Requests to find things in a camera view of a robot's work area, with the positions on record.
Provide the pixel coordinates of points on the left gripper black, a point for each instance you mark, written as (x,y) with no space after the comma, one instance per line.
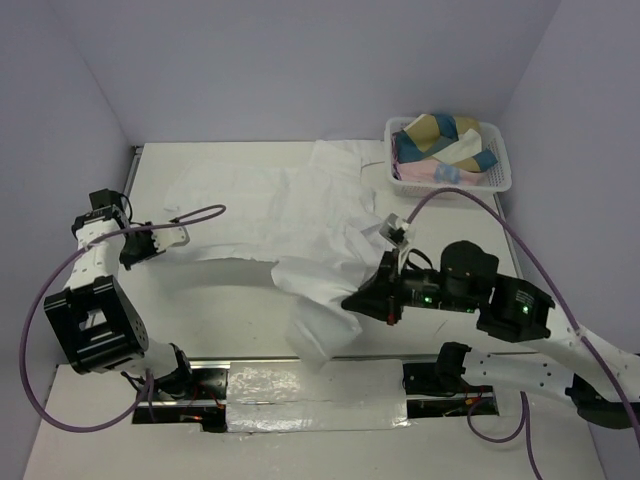
(150,253)

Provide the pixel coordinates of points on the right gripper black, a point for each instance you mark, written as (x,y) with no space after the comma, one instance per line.
(379,297)

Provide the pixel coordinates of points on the white long sleeve shirt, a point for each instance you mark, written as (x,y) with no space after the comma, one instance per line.
(316,224)

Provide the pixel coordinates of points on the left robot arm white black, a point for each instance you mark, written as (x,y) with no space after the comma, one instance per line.
(95,322)

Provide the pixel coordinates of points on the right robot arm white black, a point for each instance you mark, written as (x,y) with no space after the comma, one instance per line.
(581,370)

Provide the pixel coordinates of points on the silver foil tape panel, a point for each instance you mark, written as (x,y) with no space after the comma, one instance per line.
(288,397)

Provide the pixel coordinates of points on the pink shirt in basket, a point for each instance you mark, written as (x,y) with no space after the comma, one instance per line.
(451,166)

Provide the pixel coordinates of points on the white plastic basket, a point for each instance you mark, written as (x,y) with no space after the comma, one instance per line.
(497,180)

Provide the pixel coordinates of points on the colourful patchwork shirt in basket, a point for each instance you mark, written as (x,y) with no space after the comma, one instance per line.
(428,134)

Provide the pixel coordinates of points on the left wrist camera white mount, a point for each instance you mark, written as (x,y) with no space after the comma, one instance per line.
(167,238)

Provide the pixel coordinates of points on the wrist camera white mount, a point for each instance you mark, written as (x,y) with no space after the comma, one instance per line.
(399,233)
(167,238)

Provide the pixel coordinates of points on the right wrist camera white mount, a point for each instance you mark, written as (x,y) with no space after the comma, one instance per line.
(399,233)

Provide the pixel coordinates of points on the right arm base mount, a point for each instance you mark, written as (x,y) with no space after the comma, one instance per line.
(428,397)

